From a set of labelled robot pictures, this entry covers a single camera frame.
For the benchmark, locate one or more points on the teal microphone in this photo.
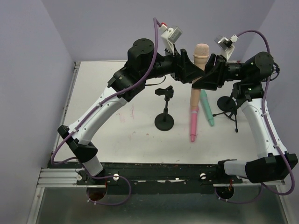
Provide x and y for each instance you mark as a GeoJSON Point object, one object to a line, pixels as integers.
{"type": "Point", "coordinates": [206, 107]}

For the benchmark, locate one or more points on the black tripod shock-mount stand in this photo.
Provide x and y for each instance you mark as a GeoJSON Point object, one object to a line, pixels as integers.
{"type": "Point", "coordinates": [231, 116]}

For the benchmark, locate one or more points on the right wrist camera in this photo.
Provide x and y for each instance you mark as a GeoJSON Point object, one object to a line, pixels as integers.
{"type": "Point", "coordinates": [226, 45]}

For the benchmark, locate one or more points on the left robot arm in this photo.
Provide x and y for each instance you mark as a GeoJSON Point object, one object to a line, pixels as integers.
{"type": "Point", "coordinates": [143, 63]}

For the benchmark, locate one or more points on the pink microphone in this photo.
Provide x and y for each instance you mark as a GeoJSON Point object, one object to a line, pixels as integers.
{"type": "Point", "coordinates": [193, 124]}

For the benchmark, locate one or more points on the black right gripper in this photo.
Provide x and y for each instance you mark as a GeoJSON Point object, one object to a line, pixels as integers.
{"type": "Point", "coordinates": [222, 70]}

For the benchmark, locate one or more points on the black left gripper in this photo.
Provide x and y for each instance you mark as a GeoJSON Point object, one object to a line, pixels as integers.
{"type": "Point", "coordinates": [177, 66]}

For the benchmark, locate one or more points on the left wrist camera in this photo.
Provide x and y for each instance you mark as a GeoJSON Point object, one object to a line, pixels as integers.
{"type": "Point", "coordinates": [169, 36]}

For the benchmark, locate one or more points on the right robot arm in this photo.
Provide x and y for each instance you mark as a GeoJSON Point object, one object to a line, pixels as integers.
{"type": "Point", "coordinates": [273, 160]}

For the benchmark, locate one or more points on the aluminium extrusion frame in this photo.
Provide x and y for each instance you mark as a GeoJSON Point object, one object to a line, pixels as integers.
{"type": "Point", "coordinates": [57, 187]}

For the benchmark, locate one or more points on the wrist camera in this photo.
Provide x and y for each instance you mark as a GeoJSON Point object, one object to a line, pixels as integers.
{"type": "Point", "coordinates": [169, 36]}
{"type": "Point", "coordinates": [226, 45]}

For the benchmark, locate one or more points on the black front mounting rail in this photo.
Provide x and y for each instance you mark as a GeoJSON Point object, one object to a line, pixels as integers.
{"type": "Point", "coordinates": [158, 178]}

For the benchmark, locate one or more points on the black round-base clip stand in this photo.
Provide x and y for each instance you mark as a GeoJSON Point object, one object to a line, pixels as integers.
{"type": "Point", "coordinates": [164, 121]}

